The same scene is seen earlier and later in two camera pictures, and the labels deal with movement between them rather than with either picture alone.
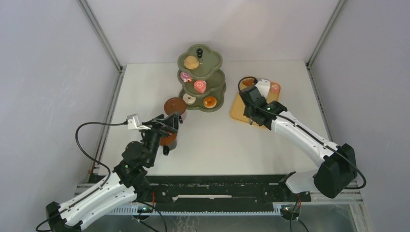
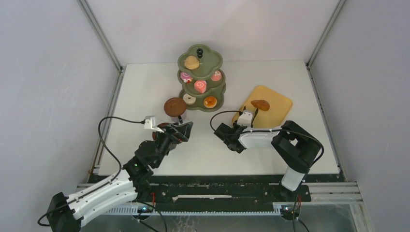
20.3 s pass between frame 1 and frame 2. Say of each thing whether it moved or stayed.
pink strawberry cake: moved
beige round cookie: stayed
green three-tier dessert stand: stayed
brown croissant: moved
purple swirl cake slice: stayed
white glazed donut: stayed
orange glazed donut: stayed
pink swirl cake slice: stayed
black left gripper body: moved
